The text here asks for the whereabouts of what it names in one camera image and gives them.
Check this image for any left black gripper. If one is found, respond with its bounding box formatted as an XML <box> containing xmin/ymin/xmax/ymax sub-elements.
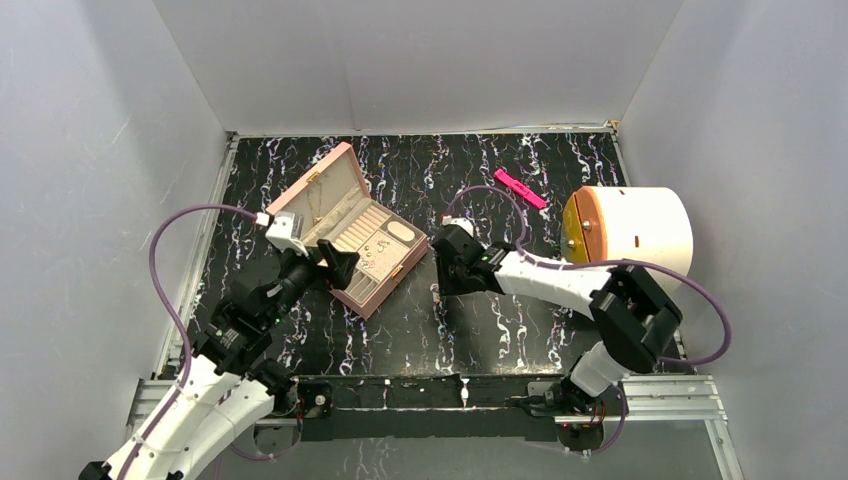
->
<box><xmin>264</xmin><ymin>238</ymin><xmax>360</xmax><ymax>327</ymax></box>

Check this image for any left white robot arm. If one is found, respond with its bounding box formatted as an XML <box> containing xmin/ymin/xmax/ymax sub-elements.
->
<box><xmin>79</xmin><ymin>239</ymin><xmax>360</xmax><ymax>479</ymax></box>

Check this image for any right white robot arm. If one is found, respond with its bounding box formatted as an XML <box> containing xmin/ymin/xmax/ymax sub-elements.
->
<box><xmin>430</xmin><ymin>224</ymin><xmax>683</xmax><ymax>416</ymax></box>

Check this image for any pink jewelry box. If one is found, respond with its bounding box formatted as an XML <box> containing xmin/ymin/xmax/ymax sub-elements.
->
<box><xmin>265</xmin><ymin>142</ymin><xmax>427</xmax><ymax>319</ymax></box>

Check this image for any pink plastic clip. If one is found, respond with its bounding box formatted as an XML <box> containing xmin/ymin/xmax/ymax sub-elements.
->
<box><xmin>493</xmin><ymin>168</ymin><xmax>547</xmax><ymax>210</ymax></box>

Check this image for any white cylinder with orange lid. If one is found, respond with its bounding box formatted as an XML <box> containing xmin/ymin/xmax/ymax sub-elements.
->
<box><xmin>561</xmin><ymin>186</ymin><xmax>693</xmax><ymax>276</ymax></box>

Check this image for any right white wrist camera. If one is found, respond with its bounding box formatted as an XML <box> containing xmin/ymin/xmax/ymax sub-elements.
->
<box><xmin>442</xmin><ymin>216</ymin><xmax>476</xmax><ymax>238</ymax></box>

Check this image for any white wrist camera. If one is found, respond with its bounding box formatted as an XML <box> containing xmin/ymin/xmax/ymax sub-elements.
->
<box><xmin>265</xmin><ymin>210</ymin><xmax>307</xmax><ymax>256</ymax></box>
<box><xmin>442</xmin><ymin>216</ymin><xmax>476</xmax><ymax>238</ymax></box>

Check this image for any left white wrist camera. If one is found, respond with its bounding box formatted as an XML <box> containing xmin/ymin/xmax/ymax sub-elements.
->
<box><xmin>265</xmin><ymin>210</ymin><xmax>307</xmax><ymax>256</ymax></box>

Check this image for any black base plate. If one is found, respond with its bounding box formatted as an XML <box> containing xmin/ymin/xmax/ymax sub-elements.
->
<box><xmin>297</xmin><ymin>374</ymin><xmax>559</xmax><ymax>442</ymax></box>

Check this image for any aluminium frame rail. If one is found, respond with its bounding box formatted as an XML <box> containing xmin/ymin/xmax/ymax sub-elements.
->
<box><xmin>125</xmin><ymin>375</ymin><xmax>747</xmax><ymax>480</ymax></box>

